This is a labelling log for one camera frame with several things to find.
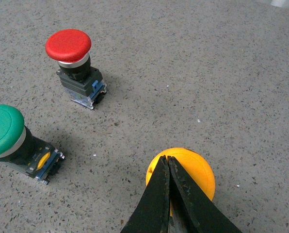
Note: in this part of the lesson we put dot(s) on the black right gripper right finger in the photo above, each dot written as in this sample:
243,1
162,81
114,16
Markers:
192,210

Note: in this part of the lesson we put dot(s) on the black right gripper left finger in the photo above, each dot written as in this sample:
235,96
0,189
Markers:
157,195

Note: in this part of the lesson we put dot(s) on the yellow mushroom push button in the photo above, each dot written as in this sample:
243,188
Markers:
198,169

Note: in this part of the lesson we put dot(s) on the red mushroom push button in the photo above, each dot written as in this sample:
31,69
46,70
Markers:
82,82

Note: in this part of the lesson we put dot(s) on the green mushroom push button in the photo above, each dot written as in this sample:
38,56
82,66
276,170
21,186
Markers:
24,152

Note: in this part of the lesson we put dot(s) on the white pleated curtain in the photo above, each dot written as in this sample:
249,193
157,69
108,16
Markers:
280,3

